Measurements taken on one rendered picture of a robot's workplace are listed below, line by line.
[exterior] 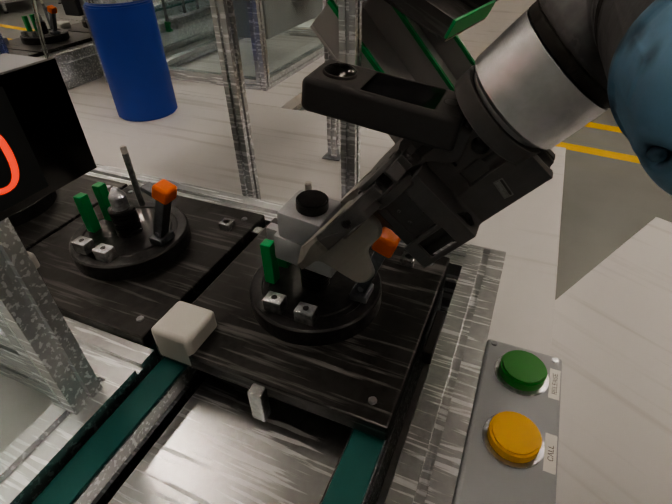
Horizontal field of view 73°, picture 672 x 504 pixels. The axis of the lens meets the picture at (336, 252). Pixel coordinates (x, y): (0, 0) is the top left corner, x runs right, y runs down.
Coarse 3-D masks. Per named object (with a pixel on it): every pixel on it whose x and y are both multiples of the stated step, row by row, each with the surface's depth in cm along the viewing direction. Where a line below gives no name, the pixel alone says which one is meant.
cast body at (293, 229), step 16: (304, 192) 42; (320, 192) 42; (288, 208) 42; (304, 208) 40; (320, 208) 40; (336, 208) 42; (272, 224) 46; (288, 224) 41; (304, 224) 40; (320, 224) 40; (288, 240) 43; (304, 240) 42; (288, 256) 44; (320, 272) 43
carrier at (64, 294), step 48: (96, 192) 56; (48, 240) 59; (96, 240) 55; (144, 240) 55; (192, 240) 58; (240, 240) 58; (48, 288) 51; (96, 288) 51; (144, 288) 51; (192, 288) 51; (144, 336) 45
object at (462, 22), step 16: (384, 0) 49; (400, 0) 48; (416, 0) 48; (432, 0) 54; (448, 0) 55; (464, 0) 57; (480, 0) 56; (416, 16) 48; (432, 16) 48; (448, 16) 47; (464, 16) 48; (480, 16) 54; (432, 32) 48; (448, 32) 47
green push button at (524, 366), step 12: (504, 360) 42; (516, 360) 42; (528, 360) 42; (540, 360) 41; (504, 372) 41; (516, 372) 40; (528, 372) 40; (540, 372) 40; (516, 384) 40; (528, 384) 40; (540, 384) 40
